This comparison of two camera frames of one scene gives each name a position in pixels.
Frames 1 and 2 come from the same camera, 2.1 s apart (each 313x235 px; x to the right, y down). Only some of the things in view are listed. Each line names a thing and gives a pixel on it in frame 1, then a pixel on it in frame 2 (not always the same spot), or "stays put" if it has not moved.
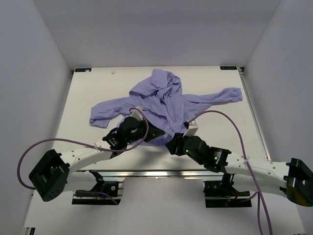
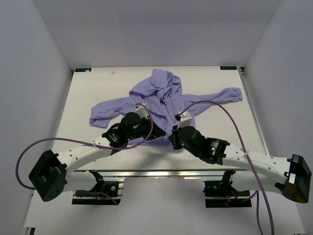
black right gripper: x=177 y=141 -> x=174 y=137
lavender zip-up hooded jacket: x=160 y=100 stays put
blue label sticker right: x=228 y=67 stays put
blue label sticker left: x=82 y=69 stays put
